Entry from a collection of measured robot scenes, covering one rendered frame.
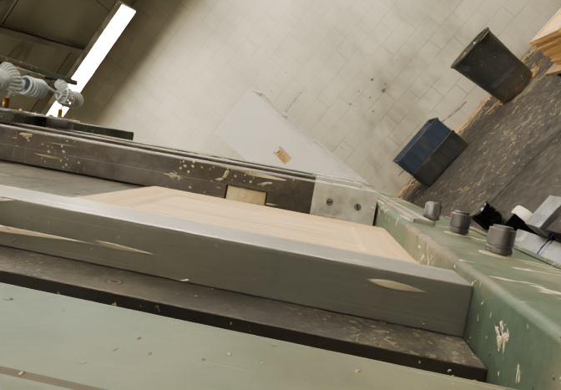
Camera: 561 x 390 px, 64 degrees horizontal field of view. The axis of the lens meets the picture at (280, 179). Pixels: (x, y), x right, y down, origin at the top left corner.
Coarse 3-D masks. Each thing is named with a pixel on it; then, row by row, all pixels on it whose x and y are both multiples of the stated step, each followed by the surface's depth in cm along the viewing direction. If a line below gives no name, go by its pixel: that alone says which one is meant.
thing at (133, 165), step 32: (0, 128) 94; (32, 160) 93; (64, 160) 93; (96, 160) 92; (128, 160) 92; (160, 160) 91; (192, 160) 91; (192, 192) 91; (224, 192) 90; (288, 192) 89; (320, 192) 89; (352, 192) 88
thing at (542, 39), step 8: (560, 8) 345; (560, 16) 329; (552, 24) 332; (560, 24) 308; (544, 32) 335; (552, 32) 312; (560, 32) 303; (536, 40) 340; (544, 40) 330; (552, 40) 325; (560, 40) 313; (544, 48) 341; (552, 48) 335; (560, 48) 324; (552, 56) 348; (560, 56) 337; (560, 64) 344; (552, 72) 349; (560, 72) 338
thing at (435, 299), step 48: (0, 192) 38; (0, 240) 36; (48, 240) 36; (96, 240) 36; (144, 240) 35; (192, 240) 35; (240, 240) 35; (288, 240) 39; (240, 288) 35; (288, 288) 35; (336, 288) 34; (384, 288) 34; (432, 288) 34
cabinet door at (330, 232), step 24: (120, 192) 65; (144, 192) 69; (168, 192) 74; (192, 216) 57; (216, 216) 60; (240, 216) 64; (264, 216) 68; (288, 216) 72; (312, 216) 75; (312, 240) 55; (336, 240) 58; (360, 240) 59; (384, 240) 63
